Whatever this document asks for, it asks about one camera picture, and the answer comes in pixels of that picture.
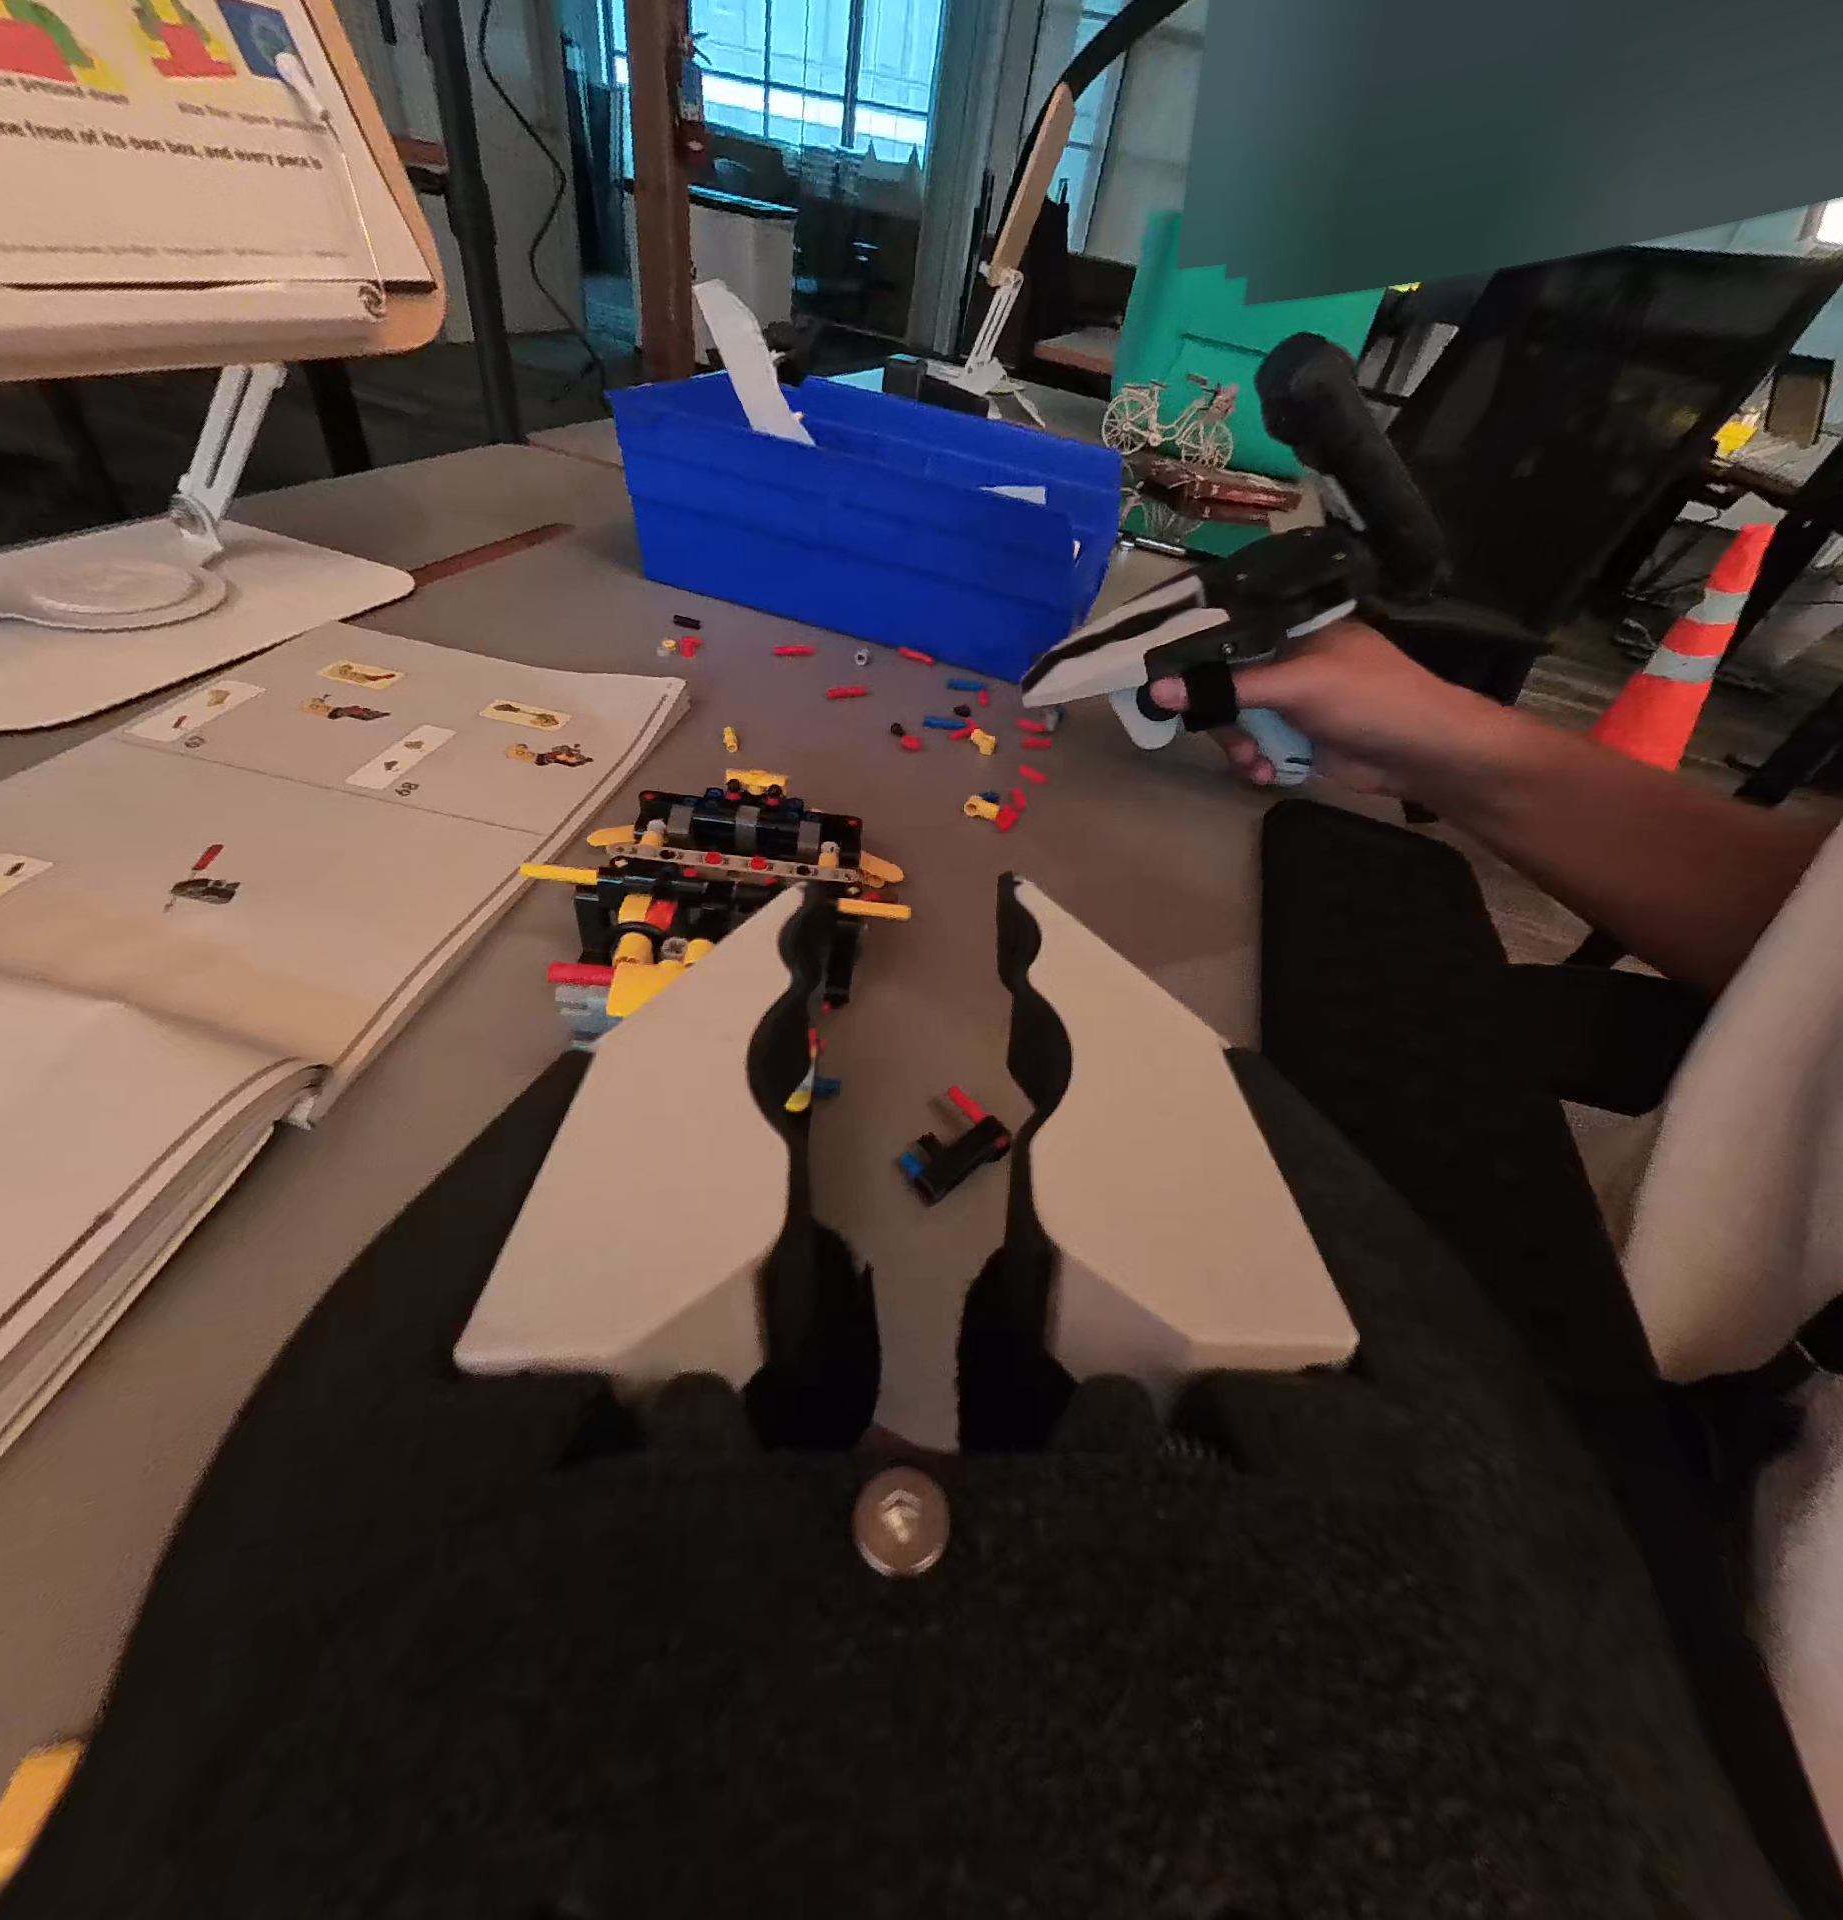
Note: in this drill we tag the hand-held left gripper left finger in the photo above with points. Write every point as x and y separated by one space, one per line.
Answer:
638 1202

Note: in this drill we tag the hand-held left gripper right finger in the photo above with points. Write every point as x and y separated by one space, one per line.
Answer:
1176 1202

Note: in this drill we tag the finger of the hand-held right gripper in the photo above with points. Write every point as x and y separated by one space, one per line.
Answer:
1145 612
1100 674

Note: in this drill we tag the black lego connector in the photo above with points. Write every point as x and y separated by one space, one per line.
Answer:
953 1154

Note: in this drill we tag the red lego axle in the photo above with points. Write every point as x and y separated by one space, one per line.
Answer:
965 1104

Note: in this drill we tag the lego car model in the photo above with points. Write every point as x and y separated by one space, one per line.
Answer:
713 887

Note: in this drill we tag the scattered small lego pieces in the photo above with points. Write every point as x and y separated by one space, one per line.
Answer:
847 695

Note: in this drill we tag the lego instruction booklet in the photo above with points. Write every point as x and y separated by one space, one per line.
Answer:
260 899

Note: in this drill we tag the person's right hand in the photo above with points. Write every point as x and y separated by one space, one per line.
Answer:
1358 707

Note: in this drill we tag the miniature bicycle model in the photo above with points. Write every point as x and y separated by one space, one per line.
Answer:
1167 428

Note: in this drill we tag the teal container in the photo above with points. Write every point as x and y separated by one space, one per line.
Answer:
1203 332

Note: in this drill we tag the blue plastic bin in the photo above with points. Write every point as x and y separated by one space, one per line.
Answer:
862 541

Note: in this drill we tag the orange traffic cone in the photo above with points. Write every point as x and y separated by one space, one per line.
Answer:
1685 659

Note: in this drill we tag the desk lamp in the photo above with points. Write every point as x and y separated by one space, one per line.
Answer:
1034 180

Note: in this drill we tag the white paper slip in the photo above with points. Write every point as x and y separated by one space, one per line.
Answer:
748 360

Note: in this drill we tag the fire extinguisher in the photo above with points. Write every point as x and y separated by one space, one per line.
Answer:
694 93

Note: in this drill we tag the printed instruction sheet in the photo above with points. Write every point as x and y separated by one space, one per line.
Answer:
141 166

